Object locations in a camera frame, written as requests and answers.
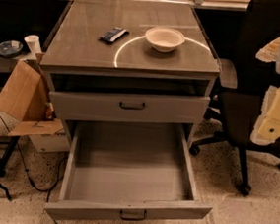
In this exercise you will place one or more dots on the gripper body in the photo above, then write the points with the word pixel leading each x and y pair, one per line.
pixel 267 128

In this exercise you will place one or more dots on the grey upper drawer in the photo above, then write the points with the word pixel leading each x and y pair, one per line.
pixel 127 107

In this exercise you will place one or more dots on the grey open lower drawer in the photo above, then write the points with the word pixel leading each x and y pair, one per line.
pixel 128 171

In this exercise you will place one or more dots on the grey drawer cabinet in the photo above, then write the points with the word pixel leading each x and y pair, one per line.
pixel 78 61

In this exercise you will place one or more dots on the black office chair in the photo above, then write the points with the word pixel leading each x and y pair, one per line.
pixel 238 93

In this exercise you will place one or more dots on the white cardboard box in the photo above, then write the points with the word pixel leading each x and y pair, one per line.
pixel 56 142

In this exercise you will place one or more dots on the brown cardboard box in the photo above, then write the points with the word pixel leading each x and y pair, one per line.
pixel 24 97

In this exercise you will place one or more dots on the white paper cup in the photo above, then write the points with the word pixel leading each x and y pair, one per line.
pixel 33 43

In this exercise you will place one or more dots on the blue plate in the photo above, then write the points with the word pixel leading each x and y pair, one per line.
pixel 10 49

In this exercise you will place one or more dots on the black table leg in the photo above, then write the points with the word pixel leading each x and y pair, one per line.
pixel 6 156

